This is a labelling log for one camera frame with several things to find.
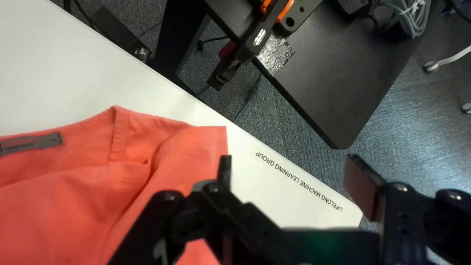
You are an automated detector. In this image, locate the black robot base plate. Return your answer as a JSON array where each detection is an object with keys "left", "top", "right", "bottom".
[{"left": 204, "top": 0, "right": 418, "bottom": 150}]

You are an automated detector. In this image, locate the orange-red shirt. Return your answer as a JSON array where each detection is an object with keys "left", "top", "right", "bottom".
[{"left": 0, "top": 106, "right": 229, "bottom": 265}]

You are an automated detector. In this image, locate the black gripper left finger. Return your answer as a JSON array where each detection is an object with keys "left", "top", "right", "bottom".
[{"left": 109, "top": 154, "right": 283, "bottom": 265}]

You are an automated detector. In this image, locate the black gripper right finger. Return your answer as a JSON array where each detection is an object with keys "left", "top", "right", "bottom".
[{"left": 343, "top": 154, "right": 471, "bottom": 265}]

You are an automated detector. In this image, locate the orange clamp right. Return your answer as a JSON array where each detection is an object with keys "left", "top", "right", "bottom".
[{"left": 208, "top": 0, "right": 295, "bottom": 90}]

